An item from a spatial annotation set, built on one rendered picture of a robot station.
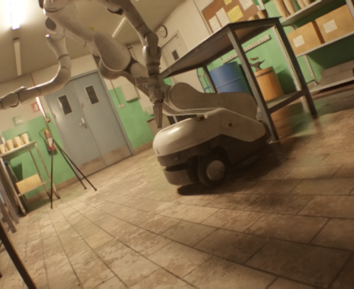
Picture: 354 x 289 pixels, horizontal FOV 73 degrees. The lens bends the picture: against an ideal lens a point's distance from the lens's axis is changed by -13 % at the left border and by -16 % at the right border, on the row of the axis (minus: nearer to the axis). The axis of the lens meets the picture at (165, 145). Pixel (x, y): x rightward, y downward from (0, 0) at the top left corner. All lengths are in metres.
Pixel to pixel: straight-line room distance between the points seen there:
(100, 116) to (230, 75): 3.00
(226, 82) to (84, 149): 3.20
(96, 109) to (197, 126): 4.87
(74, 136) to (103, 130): 0.66
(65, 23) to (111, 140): 4.69
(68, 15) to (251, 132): 1.18
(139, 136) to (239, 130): 4.92
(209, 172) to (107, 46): 0.83
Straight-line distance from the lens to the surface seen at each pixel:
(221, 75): 4.46
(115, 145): 6.08
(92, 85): 6.24
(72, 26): 1.58
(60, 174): 5.78
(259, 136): 1.54
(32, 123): 5.87
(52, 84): 1.64
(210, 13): 5.21
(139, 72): 1.52
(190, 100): 1.53
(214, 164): 1.38
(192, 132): 1.35
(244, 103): 1.70
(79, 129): 5.95
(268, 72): 3.97
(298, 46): 3.75
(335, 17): 3.49
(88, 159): 5.91
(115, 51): 1.49
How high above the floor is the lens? 0.41
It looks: 5 degrees down
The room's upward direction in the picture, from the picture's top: 23 degrees counter-clockwise
